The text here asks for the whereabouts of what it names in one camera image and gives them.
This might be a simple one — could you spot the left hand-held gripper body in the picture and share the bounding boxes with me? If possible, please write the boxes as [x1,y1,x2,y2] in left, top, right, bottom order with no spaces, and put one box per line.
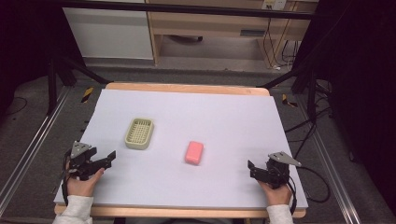
[64,141,112,181]

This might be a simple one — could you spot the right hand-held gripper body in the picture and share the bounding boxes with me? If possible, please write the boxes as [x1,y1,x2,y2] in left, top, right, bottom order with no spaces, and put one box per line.
[250,151,303,189]

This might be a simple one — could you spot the beige soap dish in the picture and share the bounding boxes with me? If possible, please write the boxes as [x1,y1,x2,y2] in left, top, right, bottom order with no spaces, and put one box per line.
[124,117,155,150]

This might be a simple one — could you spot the pink soap bar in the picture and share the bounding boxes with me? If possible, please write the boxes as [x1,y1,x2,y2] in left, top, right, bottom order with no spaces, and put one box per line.
[184,140,205,166]

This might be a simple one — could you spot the person's left hand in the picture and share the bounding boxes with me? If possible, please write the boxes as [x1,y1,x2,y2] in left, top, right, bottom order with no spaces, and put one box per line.
[64,161,106,198]

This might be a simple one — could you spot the person's right hand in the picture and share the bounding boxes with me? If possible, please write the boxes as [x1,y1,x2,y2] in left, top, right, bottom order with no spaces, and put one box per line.
[258,179,293,206]

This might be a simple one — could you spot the yellow black striped tape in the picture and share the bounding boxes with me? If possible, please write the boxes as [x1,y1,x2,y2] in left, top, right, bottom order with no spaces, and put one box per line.
[80,87,94,104]
[281,93,299,109]

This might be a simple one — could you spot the white foam board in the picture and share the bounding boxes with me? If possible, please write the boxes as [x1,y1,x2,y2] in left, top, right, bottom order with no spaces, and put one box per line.
[53,89,309,210]

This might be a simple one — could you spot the wooden table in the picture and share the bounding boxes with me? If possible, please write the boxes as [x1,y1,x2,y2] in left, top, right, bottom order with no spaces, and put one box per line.
[54,81,307,219]

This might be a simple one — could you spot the white cabinet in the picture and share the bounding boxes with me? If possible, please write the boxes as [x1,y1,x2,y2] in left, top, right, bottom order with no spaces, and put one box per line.
[62,7,154,61]

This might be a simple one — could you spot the wooden desk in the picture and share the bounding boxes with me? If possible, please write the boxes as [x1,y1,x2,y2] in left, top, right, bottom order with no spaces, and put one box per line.
[145,0,319,67]

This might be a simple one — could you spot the black horizontal bar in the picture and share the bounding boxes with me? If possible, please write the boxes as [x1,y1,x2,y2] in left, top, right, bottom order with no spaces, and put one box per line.
[55,0,316,21]

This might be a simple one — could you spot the black cable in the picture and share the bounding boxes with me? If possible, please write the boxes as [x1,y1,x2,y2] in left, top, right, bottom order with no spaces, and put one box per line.
[287,165,332,216]
[61,148,73,207]

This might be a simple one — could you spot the metal floor rail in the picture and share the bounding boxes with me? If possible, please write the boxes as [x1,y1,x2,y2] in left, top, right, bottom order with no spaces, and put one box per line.
[0,86,73,217]
[296,94,364,224]

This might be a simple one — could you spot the bundle of floor cables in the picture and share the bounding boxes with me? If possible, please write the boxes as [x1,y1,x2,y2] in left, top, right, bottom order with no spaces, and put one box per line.
[284,78,335,160]

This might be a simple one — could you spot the black metal frame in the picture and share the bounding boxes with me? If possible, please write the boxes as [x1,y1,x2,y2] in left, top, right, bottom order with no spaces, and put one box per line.
[257,62,321,122]
[46,55,112,116]

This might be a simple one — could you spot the hanging cables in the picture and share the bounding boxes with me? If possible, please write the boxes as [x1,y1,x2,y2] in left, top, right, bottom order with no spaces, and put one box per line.
[262,0,301,70]

